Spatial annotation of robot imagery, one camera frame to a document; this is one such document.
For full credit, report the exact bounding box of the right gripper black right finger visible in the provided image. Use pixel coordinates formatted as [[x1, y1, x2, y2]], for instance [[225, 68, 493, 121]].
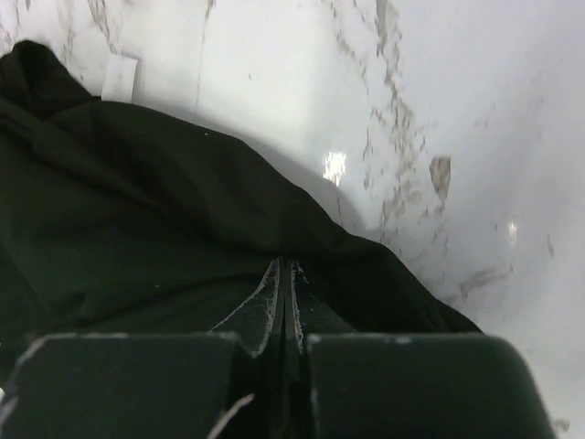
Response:
[[285, 262, 555, 438]]

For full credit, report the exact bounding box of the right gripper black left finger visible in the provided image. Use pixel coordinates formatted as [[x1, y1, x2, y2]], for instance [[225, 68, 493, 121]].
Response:
[[1, 260, 282, 438]]

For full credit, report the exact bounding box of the black graphic t shirt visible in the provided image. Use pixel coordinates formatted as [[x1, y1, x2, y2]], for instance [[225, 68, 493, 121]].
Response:
[[1, 41, 475, 379]]

